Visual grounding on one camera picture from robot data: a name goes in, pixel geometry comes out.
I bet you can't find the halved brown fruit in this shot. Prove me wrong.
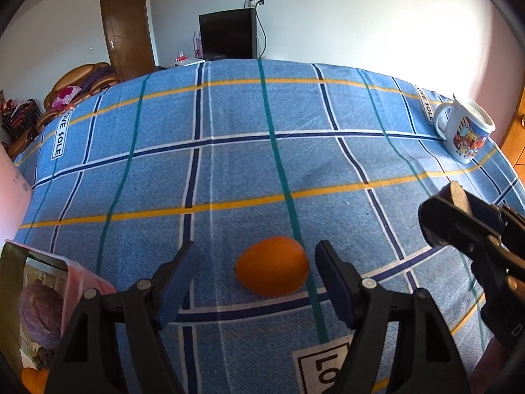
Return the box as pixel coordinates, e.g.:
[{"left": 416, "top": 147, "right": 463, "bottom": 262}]
[{"left": 437, "top": 181, "right": 472, "bottom": 214}]

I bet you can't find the black power cable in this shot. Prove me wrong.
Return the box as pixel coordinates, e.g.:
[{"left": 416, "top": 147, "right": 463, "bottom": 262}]
[{"left": 255, "top": 6, "right": 270, "bottom": 59}]

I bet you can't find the white printed mug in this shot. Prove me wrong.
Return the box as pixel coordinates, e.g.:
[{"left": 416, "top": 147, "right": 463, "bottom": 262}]
[{"left": 434, "top": 94, "right": 496, "bottom": 165}]

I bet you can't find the purple passion fruit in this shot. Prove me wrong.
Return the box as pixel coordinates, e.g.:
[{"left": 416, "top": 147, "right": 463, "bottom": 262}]
[{"left": 18, "top": 281, "right": 64, "bottom": 349}]

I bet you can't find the small round orange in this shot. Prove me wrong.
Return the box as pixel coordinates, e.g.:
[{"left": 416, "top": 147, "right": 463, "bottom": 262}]
[{"left": 20, "top": 367, "right": 50, "bottom": 394}]

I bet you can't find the dark brown door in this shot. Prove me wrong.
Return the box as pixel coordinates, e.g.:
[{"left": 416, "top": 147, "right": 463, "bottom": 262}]
[{"left": 99, "top": 0, "right": 157, "bottom": 83}]

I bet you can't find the white low table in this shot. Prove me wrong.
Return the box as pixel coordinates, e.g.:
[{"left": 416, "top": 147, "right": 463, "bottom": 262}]
[{"left": 164, "top": 57, "right": 206, "bottom": 70}]

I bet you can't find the light wooden door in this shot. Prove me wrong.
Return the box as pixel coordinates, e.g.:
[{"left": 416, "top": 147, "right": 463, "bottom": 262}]
[{"left": 498, "top": 86, "right": 525, "bottom": 177}]

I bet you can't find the pink tin box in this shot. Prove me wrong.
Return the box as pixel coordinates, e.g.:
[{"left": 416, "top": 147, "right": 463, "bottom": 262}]
[{"left": 0, "top": 240, "right": 117, "bottom": 382}]

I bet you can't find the blue plaid tablecloth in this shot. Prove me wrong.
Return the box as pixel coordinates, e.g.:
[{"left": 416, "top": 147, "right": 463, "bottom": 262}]
[{"left": 0, "top": 58, "right": 525, "bottom": 394}]

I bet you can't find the stack of dark chairs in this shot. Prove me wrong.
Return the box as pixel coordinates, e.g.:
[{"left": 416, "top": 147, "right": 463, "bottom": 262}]
[{"left": 0, "top": 98, "right": 42, "bottom": 145}]

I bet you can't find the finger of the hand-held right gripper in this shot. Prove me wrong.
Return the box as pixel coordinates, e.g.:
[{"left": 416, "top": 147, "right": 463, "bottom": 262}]
[
  {"left": 418, "top": 195, "right": 499, "bottom": 255},
  {"left": 463, "top": 192, "right": 525, "bottom": 234}
]

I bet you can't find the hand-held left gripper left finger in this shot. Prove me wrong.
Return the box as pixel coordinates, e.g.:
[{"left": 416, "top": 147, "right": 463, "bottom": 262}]
[{"left": 44, "top": 240, "right": 200, "bottom": 394}]

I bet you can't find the brown leather armchair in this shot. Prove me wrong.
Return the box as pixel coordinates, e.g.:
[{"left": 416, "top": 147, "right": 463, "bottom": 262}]
[{"left": 43, "top": 62, "right": 120, "bottom": 112}]

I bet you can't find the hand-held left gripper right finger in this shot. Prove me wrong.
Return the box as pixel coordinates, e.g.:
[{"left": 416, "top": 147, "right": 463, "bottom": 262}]
[{"left": 314, "top": 240, "right": 470, "bottom": 394}]

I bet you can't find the person's right hand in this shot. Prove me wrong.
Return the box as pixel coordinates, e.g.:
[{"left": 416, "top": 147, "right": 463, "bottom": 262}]
[{"left": 471, "top": 336, "right": 510, "bottom": 394}]

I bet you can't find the black television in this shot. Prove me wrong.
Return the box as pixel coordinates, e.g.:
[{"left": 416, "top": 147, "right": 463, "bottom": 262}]
[{"left": 199, "top": 8, "right": 258, "bottom": 60}]

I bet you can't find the pink electric kettle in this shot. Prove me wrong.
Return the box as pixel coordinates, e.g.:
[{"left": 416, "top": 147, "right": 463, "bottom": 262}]
[{"left": 0, "top": 143, "right": 33, "bottom": 247}]

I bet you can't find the oval orange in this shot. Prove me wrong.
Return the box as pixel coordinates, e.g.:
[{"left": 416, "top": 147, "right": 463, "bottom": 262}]
[{"left": 234, "top": 237, "right": 310, "bottom": 298}]

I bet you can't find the pink floral pillow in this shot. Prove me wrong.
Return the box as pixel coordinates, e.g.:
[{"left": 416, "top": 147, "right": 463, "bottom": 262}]
[{"left": 55, "top": 86, "right": 80, "bottom": 105}]

